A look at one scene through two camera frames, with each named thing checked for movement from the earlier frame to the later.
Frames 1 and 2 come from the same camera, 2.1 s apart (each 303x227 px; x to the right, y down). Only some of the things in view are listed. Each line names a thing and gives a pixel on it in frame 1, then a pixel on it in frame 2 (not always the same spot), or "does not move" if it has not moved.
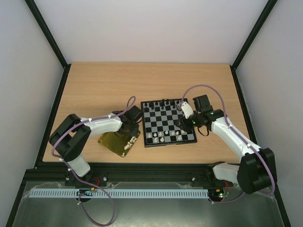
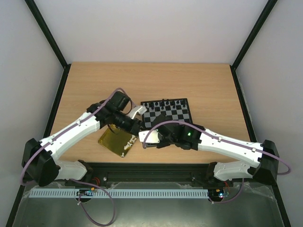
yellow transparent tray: x=114 y=143 does not move
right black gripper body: x=185 y=121 → x=160 y=138
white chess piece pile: x=129 y=144 does not move
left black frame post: x=46 y=30 does not move
